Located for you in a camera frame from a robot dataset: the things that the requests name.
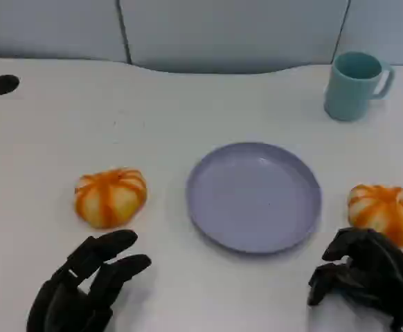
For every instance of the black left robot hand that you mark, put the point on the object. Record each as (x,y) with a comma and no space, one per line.
(66,297)

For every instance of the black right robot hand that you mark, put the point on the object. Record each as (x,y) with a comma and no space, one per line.
(378,273)

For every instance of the orange white toy bread roll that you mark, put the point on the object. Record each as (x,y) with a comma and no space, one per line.
(109,198)
(388,211)

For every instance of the lilac plate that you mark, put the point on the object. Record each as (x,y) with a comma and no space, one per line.
(253,200)

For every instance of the pale green mug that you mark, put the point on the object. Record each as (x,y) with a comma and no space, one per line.
(350,93)

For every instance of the grey partition panel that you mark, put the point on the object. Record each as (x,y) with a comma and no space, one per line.
(49,27)
(232,34)
(385,24)

